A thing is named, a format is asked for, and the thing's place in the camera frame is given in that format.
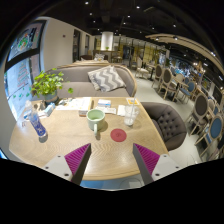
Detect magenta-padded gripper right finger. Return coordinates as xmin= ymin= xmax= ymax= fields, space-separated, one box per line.
xmin=132 ymin=143 xmax=184 ymax=186

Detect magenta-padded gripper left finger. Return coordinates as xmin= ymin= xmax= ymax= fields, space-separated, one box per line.
xmin=42 ymin=143 xmax=92 ymax=186

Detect clear blue-label water bottle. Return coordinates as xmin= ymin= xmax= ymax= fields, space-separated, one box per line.
xmin=30 ymin=105 xmax=48 ymax=139

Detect flat round red coaster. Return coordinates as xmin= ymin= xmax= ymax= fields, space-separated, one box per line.
xmin=110 ymin=128 xmax=128 ymax=143

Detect dark grey tufted armchair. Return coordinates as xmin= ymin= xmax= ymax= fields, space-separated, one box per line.
xmin=141 ymin=101 xmax=188 ymax=152

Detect pale green mug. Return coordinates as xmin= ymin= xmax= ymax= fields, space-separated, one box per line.
xmin=85 ymin=108 xmax=106 ymax=136

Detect white and orange box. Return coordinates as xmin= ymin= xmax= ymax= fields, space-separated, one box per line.
xmin=78 ymin=97 xmax=93 ymax=117

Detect white printed booklet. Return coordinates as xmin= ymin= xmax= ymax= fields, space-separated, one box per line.
xmin=55 ymin=98 xmax=83 ymax=112

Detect white paper sheet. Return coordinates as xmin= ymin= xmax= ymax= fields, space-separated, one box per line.
xmin=94 ymin=106 xmax=118 ymax=115

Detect yellow card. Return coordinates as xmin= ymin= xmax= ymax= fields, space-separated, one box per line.
xmin=125 ymin=97 xmax=140 ymax=106

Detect small white and blue box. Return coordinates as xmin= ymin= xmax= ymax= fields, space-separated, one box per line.
xmin=97 ymin=99 xmax=112 ymax=108

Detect group of dining chairs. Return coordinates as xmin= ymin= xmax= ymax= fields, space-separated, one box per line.
xmin=134 ymin=58 xmax=224 ymax=161

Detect green potted plant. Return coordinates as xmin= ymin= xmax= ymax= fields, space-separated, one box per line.
xmin=29 ymin=70 xmax=74 ymax=104

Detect grey curved sofa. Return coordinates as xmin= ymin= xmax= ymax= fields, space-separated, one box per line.
xmin=44 ymin=63 xmax=138 ymax=99

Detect grey chevron cushion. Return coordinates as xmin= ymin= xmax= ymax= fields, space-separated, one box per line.
xmin=87 ymin=65 xmax=127 ymax=93

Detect window with colourful decals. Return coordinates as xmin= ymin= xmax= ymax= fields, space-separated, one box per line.
xmin=3 ymin=19 xmax=48 ymax=121

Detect group of ceiling lights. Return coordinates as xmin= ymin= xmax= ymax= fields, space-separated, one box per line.
xmin=83 ymin=0 xmax=218 ymax=58

